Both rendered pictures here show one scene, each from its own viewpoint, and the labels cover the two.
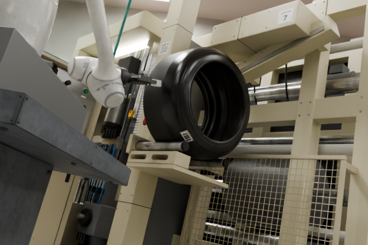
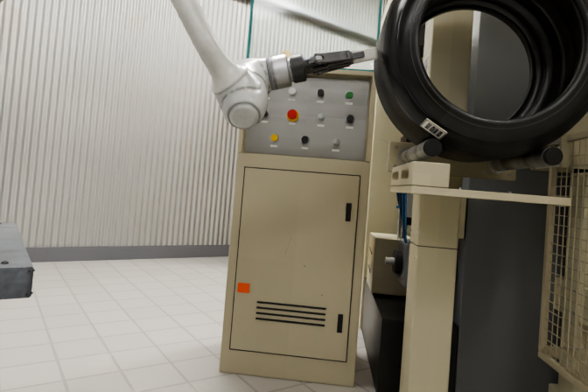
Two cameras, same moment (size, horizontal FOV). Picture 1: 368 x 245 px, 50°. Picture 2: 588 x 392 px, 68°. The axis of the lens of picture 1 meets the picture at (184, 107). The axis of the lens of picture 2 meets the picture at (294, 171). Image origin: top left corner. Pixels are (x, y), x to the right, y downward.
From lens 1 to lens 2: 96 cm
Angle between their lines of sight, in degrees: 46
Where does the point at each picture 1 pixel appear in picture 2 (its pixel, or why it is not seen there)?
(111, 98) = (232, 115)
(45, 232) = (335, 287)
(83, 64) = not seen: hidden behind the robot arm
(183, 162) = (434, 178)
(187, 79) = (407, 27)
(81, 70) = not seen: hidden behind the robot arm
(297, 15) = not seen: outside the picture
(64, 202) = (352, 247)
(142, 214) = (441, 259)
